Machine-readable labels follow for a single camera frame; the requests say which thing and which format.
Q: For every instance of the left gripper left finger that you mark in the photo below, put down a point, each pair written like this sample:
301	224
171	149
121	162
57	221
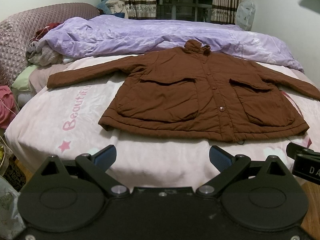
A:
93	168

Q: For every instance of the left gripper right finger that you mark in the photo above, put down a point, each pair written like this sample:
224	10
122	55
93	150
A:
231	168

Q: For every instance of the brown padded jacket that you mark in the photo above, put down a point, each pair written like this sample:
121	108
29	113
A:
192	92

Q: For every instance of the grey clothes heap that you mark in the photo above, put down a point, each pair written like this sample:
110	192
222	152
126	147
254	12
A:
42	55

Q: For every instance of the blue and white clothes pile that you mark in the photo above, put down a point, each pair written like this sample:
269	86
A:
112	7

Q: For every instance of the dark window with hanging clothes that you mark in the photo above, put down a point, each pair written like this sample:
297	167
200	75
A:
186	10

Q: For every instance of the pink printed blanket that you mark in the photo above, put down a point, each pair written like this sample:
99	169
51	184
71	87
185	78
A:
64	121

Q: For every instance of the floral bag on floor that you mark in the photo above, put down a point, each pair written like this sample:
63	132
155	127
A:
11	222

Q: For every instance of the pink cloth beside bed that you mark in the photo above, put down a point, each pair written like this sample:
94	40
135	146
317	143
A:
8	107

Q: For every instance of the light green pillow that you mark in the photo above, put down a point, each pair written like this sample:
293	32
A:
21	83

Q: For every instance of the purple duvet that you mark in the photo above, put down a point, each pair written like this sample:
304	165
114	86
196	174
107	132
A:
110	35

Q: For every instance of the dark red garment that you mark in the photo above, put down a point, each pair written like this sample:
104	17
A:
40	33

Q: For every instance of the covered standing fan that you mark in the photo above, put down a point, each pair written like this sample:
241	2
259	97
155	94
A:
245	15

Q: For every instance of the quilted mauve headboard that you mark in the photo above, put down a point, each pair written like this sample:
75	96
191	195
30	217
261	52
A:
18	29

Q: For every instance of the right beige striped curtain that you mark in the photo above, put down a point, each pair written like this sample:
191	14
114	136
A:
224	11

